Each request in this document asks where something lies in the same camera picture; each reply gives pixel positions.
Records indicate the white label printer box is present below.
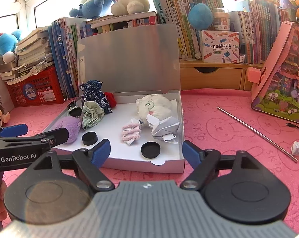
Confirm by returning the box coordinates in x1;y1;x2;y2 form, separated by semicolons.
200;30;240;63

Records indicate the purple fluffy scrunchie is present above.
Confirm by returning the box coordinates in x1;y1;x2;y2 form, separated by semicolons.
51;116;81;144

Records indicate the wooden drawer shelf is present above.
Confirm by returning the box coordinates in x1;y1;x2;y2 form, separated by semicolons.
180;60;263;91

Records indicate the blue elephant plush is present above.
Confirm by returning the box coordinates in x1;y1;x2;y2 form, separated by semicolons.
69;0;113;19

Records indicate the white plush toy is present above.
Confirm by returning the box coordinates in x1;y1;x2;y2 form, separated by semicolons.
136;94;173;126

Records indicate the red plastic basket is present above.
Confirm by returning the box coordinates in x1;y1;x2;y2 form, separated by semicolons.
6;66;64;107

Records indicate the black round lid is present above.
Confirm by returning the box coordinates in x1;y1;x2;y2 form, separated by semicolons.
68;106;82;118
141;141;161;159
82;132;98;146

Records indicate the blue cat plush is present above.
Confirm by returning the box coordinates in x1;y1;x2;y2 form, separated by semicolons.
0;30;21;63

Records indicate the navy floral fabric pouch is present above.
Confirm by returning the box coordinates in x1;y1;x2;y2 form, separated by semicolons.
79;80;112;114

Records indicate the metal straw rod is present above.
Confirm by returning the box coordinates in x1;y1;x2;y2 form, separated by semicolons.
217;106;299;163

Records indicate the small crumpled paper piece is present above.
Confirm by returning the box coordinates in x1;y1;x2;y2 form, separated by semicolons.
291;141;299;156

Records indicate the row of upright books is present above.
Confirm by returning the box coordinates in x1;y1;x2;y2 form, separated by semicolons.
48;0;296;100

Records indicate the pink fluffy hair tie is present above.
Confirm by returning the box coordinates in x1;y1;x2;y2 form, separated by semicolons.
121;118;142;146

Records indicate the large blue round plush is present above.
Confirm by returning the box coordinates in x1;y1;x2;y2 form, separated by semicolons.
164;0;222;30

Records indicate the green checked scrunchie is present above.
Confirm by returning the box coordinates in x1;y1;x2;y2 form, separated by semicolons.
81;102;105;130

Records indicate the black cable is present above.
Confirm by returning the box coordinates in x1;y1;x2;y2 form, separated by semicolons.
285;122;299;140

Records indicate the person's left hand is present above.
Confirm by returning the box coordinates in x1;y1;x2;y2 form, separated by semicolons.
0;180;8;221

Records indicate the red knitted scrunchie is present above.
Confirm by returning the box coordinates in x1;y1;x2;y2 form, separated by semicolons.
104;92;117;108

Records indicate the silver open cardboard box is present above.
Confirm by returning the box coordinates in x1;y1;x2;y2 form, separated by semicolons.
41;23;186;174

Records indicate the stack of books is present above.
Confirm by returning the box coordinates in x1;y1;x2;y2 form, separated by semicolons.
0;26;54;85

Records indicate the pink triangular toy house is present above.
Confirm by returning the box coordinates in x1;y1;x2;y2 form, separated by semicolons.
247;22;299;124

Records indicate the white paper origami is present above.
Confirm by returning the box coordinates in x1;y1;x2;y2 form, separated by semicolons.
147;114;180;144

